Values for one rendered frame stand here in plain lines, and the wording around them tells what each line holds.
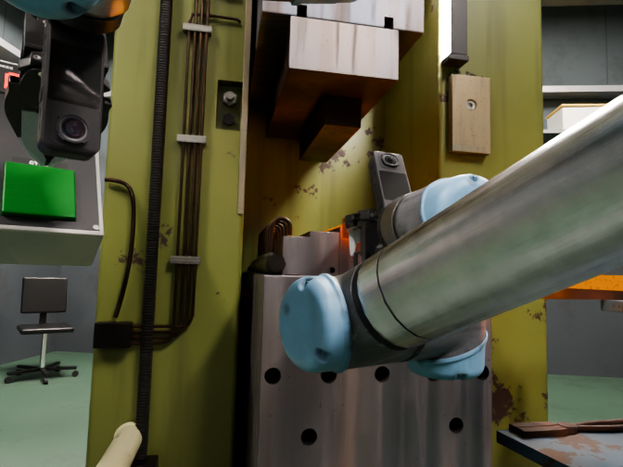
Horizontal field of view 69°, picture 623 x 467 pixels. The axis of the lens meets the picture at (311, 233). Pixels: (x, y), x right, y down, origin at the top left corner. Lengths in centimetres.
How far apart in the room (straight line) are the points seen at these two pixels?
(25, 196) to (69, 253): 9
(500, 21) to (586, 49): 457
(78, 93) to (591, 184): 38
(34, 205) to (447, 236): 48
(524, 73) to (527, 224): 96
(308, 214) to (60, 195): 77
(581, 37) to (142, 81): 521
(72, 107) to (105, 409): 62
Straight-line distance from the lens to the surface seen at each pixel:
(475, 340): 46
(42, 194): 63
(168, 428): 94
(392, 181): 63
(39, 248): 64
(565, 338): 518
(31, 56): 49
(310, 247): 77
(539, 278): 27
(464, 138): 104
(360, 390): 75
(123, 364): 92
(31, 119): 54
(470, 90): 109
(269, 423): 73
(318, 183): 128
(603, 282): 81
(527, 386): 113
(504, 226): 26
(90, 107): 45
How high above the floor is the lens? 92
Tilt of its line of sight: 5 degrees up
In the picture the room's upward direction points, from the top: 2 degrees clockwise
